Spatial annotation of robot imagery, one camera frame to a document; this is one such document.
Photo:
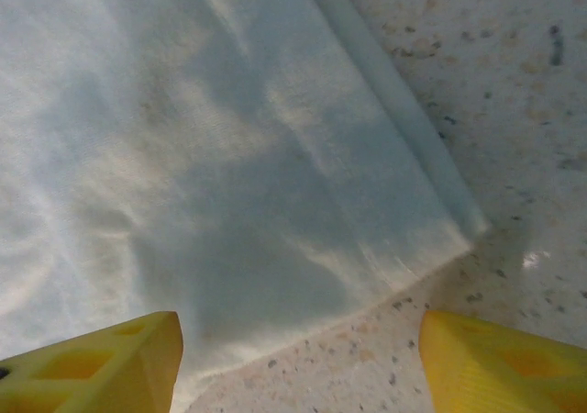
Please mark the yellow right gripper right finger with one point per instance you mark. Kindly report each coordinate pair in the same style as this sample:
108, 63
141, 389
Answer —
495, 376

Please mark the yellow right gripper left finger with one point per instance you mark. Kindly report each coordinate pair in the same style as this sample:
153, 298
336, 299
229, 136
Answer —
105, 376

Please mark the white t-shirt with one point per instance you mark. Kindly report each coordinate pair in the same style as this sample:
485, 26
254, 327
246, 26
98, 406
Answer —
183, 133

